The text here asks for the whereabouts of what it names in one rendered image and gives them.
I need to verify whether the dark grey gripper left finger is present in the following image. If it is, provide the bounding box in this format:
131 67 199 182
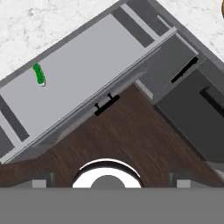
10 171 56 189

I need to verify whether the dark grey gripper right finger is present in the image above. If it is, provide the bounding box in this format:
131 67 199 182
168 171 217 189

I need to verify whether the open grey drawer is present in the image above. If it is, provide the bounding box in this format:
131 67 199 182
0 3 179 165

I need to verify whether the closed grey drawer front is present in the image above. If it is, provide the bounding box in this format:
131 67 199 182
134 31 200 103

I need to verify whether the white and black round thing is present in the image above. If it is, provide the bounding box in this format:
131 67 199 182
71 158 144 189

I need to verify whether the dark grey cupboard door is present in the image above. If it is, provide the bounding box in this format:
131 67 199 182
153 59 224 165

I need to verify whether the black cupboard door handle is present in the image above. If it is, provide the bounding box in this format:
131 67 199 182
199 85 224 118

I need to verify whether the black drawer handle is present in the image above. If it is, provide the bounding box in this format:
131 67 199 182
94 93 121 117
171 56 200 84

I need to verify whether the green handled knife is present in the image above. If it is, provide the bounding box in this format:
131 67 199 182
31 62 47 88

